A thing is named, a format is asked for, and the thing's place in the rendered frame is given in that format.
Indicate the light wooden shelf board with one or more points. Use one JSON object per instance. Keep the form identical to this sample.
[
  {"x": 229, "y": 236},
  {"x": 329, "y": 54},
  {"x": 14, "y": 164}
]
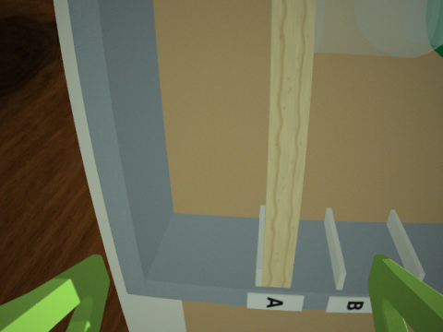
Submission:
[{"x": 292, "y": 30}]

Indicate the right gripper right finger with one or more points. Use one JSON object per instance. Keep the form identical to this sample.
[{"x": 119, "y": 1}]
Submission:
[{"x": 397, "y": 295}]

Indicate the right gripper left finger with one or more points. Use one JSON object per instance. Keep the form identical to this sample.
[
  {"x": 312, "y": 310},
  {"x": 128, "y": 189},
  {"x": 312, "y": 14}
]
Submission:
[{"x": 84, "y": 286}]

